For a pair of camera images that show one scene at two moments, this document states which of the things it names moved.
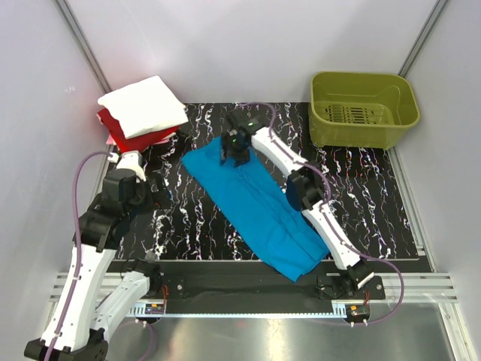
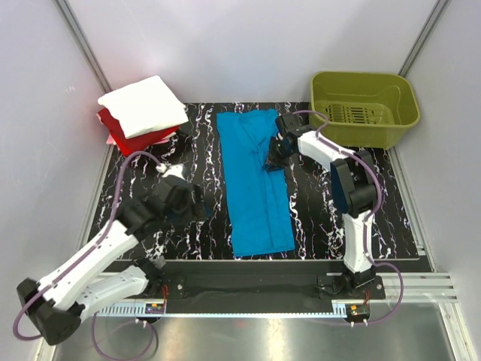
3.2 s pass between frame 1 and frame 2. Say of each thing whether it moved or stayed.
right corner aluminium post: stayed
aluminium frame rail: stayed
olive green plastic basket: stayed
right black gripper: moved
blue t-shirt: moved
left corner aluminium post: stayed
